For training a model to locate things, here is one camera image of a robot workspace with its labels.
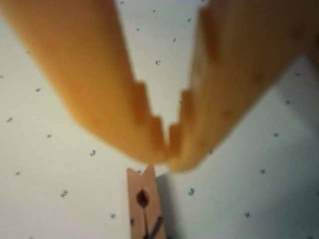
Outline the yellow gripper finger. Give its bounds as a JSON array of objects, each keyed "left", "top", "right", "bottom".
[
  {"left": 0, "top": 0, "right": 168, "bottom": 165},
  {"left": 168, "top": 0, "right": 319, "bottom": 173}
]

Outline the wooden clothespin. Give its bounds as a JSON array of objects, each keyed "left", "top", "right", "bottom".
[{"left": 126, "top": 165, "right": 167, "bottom": 239}]

